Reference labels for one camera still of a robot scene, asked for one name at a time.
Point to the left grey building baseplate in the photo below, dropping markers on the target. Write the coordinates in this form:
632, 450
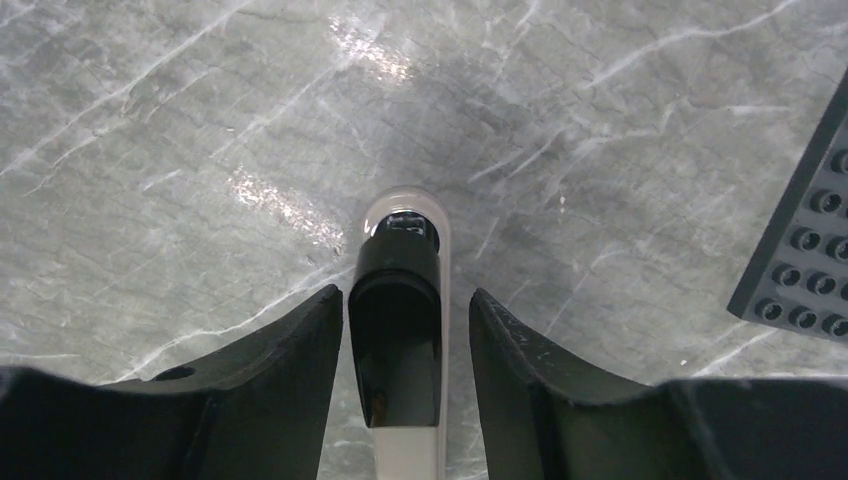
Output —
796, 279

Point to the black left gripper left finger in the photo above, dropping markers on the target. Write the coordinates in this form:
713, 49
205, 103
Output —
256, 408

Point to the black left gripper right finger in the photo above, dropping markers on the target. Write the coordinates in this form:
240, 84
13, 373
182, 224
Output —
545, 413

